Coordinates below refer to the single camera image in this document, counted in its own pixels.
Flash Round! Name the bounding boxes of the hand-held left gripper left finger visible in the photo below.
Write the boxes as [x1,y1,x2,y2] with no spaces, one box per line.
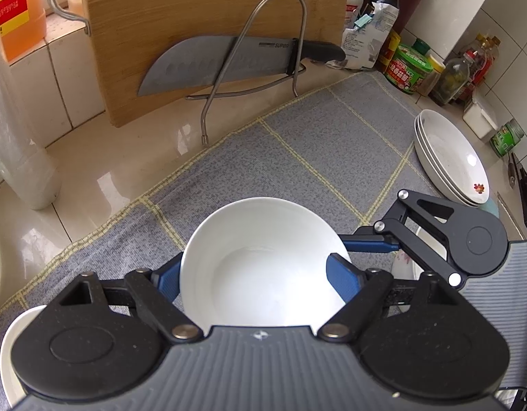
[58,253,204,344]

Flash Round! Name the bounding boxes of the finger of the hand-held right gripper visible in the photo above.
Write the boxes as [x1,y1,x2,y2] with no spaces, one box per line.
[338,188,466,288]

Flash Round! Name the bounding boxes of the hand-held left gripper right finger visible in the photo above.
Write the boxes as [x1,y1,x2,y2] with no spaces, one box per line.
[317,253,461,344]

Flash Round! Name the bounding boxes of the white bowl pink flower print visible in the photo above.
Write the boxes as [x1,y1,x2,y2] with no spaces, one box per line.
[391,225,450,309]
[180,197,352,328]

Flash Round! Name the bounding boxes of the white plate red flower print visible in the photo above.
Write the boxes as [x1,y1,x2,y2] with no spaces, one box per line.
[417,110,491,198]
[414,126,487,207]
[415,120,489,203]

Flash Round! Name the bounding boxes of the small green label jar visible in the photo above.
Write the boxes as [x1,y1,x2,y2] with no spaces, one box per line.
[490,119,525,158]

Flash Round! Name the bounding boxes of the blue grey checked towel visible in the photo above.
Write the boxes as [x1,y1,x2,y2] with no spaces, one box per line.
[0,71,527,395]

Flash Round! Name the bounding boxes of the white plastic box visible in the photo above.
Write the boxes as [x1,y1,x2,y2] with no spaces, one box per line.
[462,90,499,138]

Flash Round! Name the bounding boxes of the clear bottle red cap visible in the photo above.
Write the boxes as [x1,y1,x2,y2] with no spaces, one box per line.
[430,50,474,105]

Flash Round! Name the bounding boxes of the small yellow lidded jar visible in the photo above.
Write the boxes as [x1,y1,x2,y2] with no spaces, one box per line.
[417,58,446,97]

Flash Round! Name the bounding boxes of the white bowl pale purple flowers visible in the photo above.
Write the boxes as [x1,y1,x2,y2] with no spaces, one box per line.
[0,305,48,409]

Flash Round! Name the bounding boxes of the green lidded food tub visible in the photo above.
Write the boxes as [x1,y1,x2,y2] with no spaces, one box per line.
[384,44,435,95]

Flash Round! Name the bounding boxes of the yellow label bottle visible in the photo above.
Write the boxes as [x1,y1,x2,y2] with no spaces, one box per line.
[471,32,501,95]

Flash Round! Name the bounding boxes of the tall plastic wrap roll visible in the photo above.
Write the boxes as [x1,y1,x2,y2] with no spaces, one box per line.
[0,21,63,210]

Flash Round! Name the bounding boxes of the white blue printed bag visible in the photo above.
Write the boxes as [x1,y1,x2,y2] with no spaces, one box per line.
[341,2,401,70]

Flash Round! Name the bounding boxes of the white red printed packet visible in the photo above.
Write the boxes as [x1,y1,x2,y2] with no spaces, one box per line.
[344,0,364,30]

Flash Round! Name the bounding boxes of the dark red knife block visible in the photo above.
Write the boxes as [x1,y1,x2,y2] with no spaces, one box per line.
[406,0,433,37]

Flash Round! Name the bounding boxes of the dark soy sauce bottle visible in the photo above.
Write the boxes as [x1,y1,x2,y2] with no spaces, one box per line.
[377,0,412,73]

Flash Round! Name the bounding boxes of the bamboo cutting board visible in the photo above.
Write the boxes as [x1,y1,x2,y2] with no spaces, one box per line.
[45,0,352,128]

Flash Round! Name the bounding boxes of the orange cooking oil bottle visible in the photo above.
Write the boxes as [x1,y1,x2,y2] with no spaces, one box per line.
[0,0,48,63]

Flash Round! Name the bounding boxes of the metal wire rack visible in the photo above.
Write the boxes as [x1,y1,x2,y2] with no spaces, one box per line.
[186,0,309,146]

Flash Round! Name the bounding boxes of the black handled kitchen knife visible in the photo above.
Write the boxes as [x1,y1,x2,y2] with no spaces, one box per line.
[137,35,347,97]

